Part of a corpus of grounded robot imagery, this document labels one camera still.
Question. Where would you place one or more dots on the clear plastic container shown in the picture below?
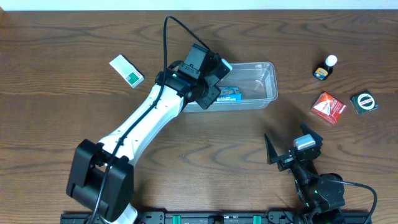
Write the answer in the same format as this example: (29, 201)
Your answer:
(257, 83)

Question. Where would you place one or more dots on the white green medicine box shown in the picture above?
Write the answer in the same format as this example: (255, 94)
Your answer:
(127, 71)

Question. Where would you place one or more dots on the blue medicine box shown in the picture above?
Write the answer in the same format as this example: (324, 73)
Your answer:
(229, 93)

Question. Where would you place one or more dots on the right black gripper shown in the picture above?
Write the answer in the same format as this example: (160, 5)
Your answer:
(290, 157)

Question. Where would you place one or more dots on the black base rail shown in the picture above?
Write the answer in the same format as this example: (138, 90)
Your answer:
(273, 216)

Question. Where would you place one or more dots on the dark green square packet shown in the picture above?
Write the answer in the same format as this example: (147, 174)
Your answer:
(364, 102)

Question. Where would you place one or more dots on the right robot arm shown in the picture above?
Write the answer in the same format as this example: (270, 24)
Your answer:
(320, 193)

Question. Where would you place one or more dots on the red Panadol ActiFast box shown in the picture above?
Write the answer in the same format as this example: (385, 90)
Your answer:
(328, 108)

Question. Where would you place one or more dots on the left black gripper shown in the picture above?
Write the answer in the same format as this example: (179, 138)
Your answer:
(208, 97)

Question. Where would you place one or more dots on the dark bottle white cap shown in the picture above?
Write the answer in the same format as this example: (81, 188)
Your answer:
(325, 69)

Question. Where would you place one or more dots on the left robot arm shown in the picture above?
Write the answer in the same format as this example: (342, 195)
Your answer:
(102, 173)

